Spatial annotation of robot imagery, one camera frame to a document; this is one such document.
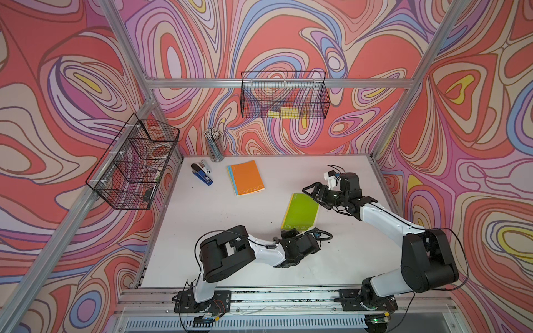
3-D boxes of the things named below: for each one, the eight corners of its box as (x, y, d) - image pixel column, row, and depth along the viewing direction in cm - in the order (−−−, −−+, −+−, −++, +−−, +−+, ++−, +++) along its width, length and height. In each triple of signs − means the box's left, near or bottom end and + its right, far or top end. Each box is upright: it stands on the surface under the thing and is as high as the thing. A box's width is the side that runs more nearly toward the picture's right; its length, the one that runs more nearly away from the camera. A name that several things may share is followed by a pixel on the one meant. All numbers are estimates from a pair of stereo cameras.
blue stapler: (191, 171, 116) (188, 166, 112) (196, 168, 117) (194, 162, 114) (207, 187, 108) (205, 182, 105) (213, 183, 110) (211, 178, 106)
